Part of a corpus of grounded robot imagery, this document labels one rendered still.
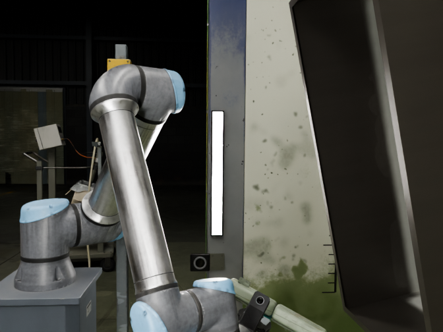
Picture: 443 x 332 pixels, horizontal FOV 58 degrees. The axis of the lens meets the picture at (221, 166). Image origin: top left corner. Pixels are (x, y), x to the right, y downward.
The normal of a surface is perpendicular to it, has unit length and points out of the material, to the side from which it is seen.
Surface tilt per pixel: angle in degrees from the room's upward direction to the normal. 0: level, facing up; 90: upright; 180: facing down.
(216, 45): 90
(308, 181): 90
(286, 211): 90
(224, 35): 90
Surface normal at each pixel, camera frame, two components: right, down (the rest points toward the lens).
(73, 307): 0.76, 0.04
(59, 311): 0.07, 0.05
